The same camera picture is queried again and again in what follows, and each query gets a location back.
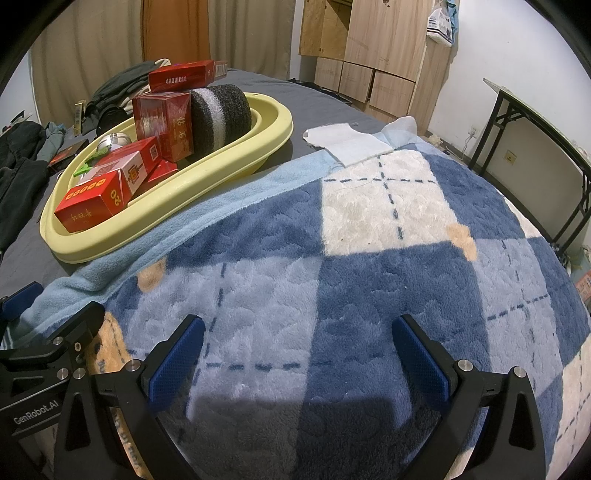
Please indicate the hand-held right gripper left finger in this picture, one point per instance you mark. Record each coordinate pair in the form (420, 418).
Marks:
(178, 362)

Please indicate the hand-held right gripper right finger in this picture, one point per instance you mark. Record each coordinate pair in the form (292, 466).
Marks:
(422, 360)

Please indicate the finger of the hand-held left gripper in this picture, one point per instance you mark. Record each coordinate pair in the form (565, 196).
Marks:
(78, 323)
(18, 299)

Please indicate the red box with gold dots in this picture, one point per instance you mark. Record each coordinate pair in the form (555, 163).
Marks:
(90, 203)

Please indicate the red white box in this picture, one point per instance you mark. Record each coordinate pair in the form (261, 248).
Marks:
(131, 161)

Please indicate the yellow plastic basin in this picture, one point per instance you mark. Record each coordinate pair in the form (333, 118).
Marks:
(194, 189)

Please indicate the red box with gold print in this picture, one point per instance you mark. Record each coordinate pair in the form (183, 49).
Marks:
(164, 170)

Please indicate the long red carton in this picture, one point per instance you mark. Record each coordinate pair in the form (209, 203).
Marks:
(182, 76)

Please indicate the blue plaid fleece blanket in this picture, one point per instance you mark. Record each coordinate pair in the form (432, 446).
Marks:
(351, 286)

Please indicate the black clothes pile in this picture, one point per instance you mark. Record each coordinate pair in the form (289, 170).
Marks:
(16, 166)

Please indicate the black flat box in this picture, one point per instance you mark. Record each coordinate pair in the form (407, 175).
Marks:
(67, 154)

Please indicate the green plastic clip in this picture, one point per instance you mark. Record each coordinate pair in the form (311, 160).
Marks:
(90, 161)

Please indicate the grey cloth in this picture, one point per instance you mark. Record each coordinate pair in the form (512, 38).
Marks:
(53, 138)

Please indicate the orange cardboard box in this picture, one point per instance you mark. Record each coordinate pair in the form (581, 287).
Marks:
(584, 285)

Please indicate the yellow slim pack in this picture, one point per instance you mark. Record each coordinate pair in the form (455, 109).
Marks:
(78, 117)

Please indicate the dark green clothes pile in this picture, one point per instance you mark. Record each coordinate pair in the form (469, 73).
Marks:
(117, 90)

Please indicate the white cloth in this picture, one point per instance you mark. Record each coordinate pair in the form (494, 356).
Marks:
(346, 141)

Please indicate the black grey sponge cylinder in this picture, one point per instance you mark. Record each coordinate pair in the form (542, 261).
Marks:
(226, 120)

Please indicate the black folding table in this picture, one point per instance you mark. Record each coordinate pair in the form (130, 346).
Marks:
(554, 124)

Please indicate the grey bed sheet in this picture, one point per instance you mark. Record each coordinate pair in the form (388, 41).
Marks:
(314, 108)

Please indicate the small red box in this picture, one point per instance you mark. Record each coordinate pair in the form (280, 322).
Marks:
(220, 68)

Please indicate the orange wooden door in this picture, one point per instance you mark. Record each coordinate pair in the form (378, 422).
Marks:
(175, 30)

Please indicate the wooden wardrobe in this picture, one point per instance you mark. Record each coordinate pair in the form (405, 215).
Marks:
(378, 46)

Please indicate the beige curtain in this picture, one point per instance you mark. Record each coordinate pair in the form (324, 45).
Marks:
(254, 32)

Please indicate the hanging plastic bag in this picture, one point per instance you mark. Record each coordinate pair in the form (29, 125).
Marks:
(441, 21)

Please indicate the yellowed wall socket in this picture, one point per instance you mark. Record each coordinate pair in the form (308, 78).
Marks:
(510, 157)

